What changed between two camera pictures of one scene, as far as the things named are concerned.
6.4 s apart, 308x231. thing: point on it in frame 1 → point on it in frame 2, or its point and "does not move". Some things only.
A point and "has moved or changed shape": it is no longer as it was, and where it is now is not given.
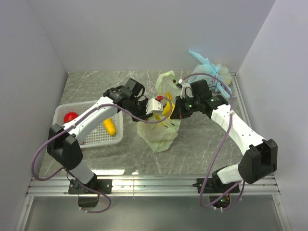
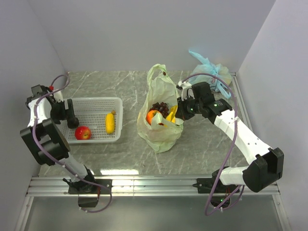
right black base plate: [213, 185] does not move
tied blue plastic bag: [218, 76] does not move
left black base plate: [102, 185] does not move
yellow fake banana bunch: [166, 109] has moved or changed shape
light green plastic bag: [160, 131] has moved or changed shape
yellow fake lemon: [109, 126] does not move
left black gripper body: [138, 109] → [58, 112]
